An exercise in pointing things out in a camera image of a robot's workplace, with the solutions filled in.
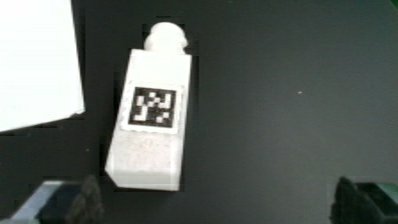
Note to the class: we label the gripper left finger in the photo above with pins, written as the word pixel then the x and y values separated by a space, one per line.
pixel 64 203

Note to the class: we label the white square tabletop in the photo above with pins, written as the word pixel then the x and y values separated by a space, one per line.
pixel 41 95

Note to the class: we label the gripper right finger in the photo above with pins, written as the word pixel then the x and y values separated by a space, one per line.
pixel 364 203

